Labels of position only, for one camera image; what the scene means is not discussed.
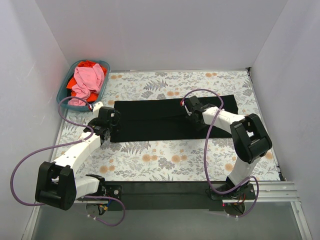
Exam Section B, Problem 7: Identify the black t shirt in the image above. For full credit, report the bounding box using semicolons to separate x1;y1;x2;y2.
109;94;239;143

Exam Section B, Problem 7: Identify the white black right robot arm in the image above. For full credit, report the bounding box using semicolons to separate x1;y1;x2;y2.
180;96;272;199

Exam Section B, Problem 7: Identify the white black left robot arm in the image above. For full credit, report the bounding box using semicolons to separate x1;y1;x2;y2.
35;106;121;210

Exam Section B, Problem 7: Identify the teal plastic laundry basket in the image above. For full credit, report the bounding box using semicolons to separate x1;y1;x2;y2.
56;59;111;112

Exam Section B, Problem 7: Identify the pink t shirt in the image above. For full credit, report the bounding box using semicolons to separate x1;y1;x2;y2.
67;63;105;107

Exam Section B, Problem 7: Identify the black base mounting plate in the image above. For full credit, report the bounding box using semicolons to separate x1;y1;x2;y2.
104;181;256;212

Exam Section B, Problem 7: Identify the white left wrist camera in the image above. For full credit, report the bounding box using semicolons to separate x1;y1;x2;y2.
88;101;104;114

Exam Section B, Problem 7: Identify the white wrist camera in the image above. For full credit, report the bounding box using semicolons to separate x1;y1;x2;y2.
88;101;104;114
180;100;192;116

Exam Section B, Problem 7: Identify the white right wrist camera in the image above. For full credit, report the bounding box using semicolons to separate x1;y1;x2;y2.
180;100;192;116

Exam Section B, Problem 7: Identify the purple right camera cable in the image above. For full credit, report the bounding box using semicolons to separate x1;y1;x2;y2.
180;88;259;219

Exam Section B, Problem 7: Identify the aluminium frame rail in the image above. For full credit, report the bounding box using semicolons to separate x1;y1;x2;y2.
23;181;312;240

